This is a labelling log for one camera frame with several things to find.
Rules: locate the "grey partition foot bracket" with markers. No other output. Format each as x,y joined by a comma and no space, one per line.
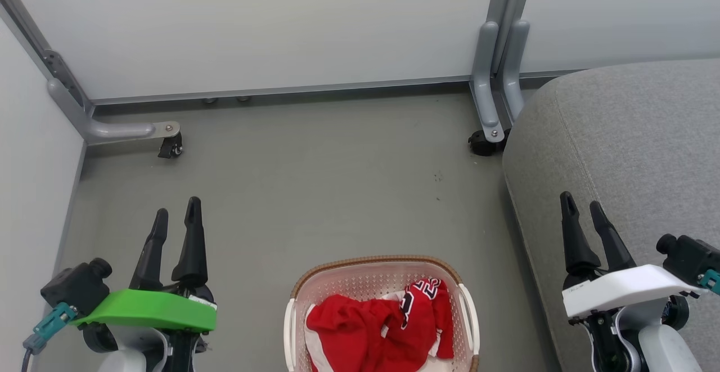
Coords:
112,130
514,68
485,79

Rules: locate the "grey fabric sofa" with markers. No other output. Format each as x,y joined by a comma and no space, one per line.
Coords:
635,152

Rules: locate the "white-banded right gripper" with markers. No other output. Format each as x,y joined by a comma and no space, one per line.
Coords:
624,287

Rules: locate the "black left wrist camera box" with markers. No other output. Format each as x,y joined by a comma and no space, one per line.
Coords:
76,286

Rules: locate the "grey partition corner post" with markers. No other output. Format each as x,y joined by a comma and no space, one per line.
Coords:
34,34

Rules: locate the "grey partition bottom rail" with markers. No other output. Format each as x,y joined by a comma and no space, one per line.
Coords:
281,90

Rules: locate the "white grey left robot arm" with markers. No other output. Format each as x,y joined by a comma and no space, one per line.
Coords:
132,352

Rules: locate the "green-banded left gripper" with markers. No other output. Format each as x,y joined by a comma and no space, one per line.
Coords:
152,309

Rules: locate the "red jersey garment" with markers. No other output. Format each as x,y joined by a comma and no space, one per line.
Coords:
360,332

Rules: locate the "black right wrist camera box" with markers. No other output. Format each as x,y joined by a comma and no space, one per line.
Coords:
689,256

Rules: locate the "large black caster wheel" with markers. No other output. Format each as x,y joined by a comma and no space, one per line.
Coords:
481,144

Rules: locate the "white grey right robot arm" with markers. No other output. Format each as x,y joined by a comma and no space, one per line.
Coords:
658,344

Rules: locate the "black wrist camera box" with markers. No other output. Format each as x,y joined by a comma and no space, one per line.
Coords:
689,256
76,286

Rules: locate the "small black caster wheel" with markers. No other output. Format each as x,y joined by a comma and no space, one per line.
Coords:
170,147

